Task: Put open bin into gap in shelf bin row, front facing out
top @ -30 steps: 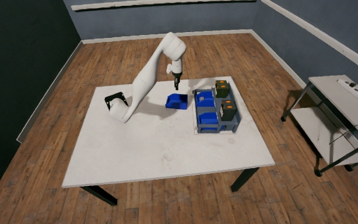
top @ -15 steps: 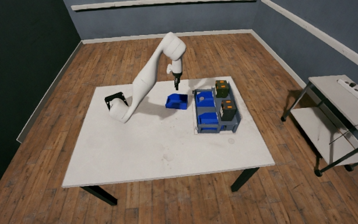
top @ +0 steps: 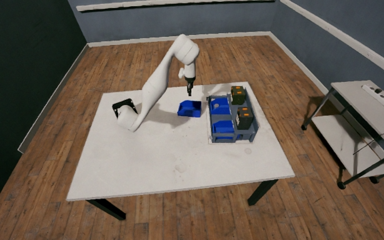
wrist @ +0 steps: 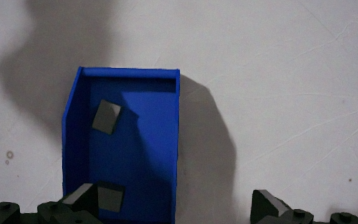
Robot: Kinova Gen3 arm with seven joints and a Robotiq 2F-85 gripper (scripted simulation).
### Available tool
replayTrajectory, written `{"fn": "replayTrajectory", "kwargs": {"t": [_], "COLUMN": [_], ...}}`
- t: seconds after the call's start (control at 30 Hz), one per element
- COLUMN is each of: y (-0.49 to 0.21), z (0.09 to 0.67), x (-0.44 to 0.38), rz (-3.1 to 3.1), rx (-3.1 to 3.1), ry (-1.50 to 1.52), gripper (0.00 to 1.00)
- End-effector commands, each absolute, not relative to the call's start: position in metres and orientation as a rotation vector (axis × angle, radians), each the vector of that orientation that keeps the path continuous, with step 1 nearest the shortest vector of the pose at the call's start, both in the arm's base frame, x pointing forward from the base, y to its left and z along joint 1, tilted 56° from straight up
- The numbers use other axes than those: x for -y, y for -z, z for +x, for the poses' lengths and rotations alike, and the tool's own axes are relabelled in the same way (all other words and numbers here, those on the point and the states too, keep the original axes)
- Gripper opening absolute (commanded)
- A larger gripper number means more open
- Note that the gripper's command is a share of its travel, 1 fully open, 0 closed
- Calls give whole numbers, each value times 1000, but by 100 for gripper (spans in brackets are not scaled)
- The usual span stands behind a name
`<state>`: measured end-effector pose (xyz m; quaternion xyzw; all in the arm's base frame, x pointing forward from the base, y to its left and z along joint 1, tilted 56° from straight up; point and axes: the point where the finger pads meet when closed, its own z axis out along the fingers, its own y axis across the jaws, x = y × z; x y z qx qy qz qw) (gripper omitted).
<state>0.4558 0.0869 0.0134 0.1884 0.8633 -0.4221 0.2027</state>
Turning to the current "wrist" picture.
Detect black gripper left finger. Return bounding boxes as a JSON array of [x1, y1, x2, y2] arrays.
[[0, 183, 103, 224]]

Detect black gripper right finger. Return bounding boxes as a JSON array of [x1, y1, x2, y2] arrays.
[[250, 189, 358, 224]]

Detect blue bin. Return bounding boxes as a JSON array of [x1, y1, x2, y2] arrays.
[[62, 67, 180, 224]]

